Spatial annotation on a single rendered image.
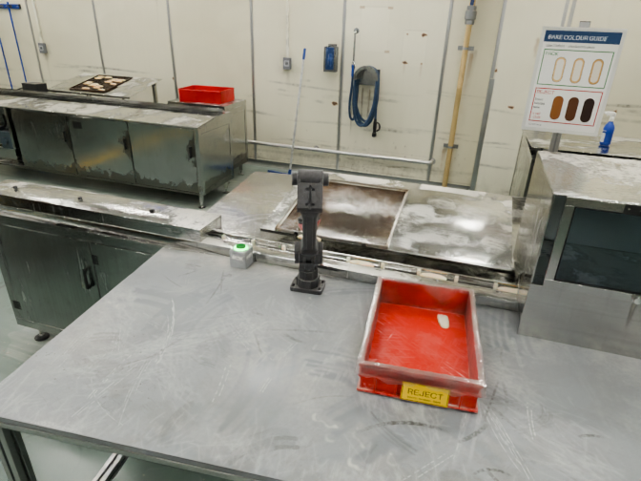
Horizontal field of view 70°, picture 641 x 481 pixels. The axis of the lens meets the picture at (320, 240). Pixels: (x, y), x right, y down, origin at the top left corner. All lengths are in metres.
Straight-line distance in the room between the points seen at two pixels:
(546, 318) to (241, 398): 0.96
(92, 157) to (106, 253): 3.01
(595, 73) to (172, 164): 3.55
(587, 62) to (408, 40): 3.12
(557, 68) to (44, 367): 2.29
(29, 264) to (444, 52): 4.22
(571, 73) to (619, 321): 1.22
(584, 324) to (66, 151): 4.94
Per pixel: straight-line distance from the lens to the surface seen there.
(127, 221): 2.20
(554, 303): 1.61
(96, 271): 2.47
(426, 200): 2.26
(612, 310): 1.64
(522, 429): 1.34
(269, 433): 1.21
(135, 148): 4.90
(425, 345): 1.50
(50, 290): 2.78
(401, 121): 5.45
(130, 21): 6.81
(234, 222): 2.28
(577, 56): 2.46
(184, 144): 4.55
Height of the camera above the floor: 1.72
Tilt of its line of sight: 26 degrees down
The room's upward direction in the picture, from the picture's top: 2 degrees clockwise
